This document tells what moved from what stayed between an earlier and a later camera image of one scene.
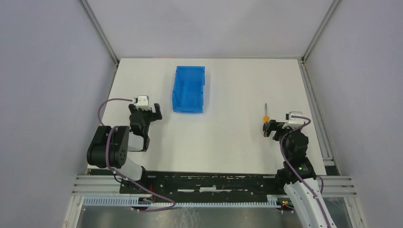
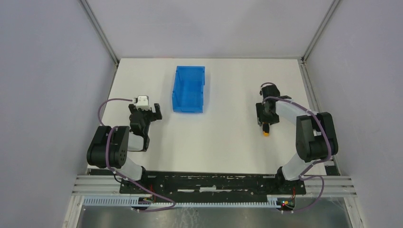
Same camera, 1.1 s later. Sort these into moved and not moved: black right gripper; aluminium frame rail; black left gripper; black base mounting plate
Moved: black right gripper
Not moved: black left gripper; black base mounting plate; aluminium frame rail
